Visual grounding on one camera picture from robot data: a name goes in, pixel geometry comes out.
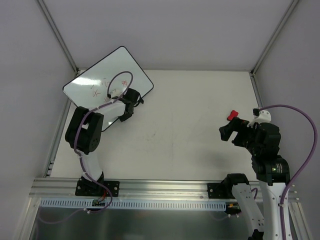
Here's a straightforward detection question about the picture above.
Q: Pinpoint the red bone-shaped eraser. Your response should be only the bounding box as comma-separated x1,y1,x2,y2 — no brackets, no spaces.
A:
227,110,239,121

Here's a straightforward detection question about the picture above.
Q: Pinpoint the white whiteboard black frame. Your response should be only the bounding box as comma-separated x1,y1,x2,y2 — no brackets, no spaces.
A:
62,46,154,131

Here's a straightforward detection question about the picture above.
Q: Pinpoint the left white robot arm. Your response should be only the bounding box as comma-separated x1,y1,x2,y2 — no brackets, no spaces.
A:
65,88,144,196

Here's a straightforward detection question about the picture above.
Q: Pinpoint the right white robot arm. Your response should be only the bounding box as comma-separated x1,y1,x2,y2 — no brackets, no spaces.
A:
219,117,293,240

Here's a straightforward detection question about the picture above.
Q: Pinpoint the small green circuit board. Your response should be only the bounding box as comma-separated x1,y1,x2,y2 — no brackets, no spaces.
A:
92,199,106,208

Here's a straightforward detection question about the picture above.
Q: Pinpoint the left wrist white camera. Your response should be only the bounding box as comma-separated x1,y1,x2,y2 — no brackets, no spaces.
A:
107,89,123,100

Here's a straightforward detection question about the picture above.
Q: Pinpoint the wrist white camera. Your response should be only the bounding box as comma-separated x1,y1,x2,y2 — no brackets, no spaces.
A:
247,108,272,128
107,89,123,100

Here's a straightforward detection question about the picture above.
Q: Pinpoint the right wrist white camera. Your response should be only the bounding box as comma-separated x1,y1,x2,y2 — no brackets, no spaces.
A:
247,108,272,128

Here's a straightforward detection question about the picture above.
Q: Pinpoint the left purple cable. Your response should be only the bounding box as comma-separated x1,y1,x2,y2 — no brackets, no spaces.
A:
73,71,133,213

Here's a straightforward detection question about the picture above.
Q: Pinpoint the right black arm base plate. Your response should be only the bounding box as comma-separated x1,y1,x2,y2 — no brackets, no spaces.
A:
207,182,235,199

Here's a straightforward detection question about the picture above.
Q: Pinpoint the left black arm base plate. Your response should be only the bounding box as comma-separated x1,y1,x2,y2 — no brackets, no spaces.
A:
75,177,120,197

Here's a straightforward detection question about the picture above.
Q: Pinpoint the white slotted cable duct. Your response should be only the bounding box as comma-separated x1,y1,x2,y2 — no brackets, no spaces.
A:
39,198,227,212

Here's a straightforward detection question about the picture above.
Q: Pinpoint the left table edge aluminium rail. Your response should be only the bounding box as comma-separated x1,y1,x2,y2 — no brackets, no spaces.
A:
42,99,71,178

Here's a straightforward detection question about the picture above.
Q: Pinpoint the front aluminium rail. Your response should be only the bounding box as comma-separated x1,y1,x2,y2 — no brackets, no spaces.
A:
29,176,300,201

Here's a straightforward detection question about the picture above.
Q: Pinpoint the left corner aluminium post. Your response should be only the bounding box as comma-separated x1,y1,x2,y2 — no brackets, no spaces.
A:
35,0,79,74

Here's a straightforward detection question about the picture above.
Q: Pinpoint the corner aluminium post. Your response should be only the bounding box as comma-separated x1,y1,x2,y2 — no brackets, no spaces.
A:
250,0,300,77
35,0,79,74

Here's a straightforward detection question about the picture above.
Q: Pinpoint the right corner aluminium post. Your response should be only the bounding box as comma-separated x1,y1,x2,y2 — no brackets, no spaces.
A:
250,0,300,77

